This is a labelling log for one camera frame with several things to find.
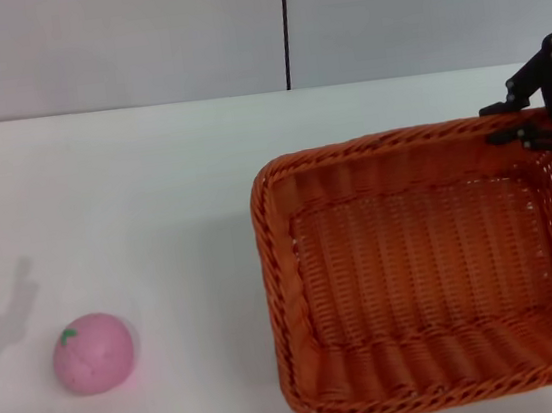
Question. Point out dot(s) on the orange woven plastic basket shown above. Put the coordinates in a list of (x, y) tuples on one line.
[(415, 270)]

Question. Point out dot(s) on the pink toy peach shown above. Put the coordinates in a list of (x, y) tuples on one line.
[(95, 354)]

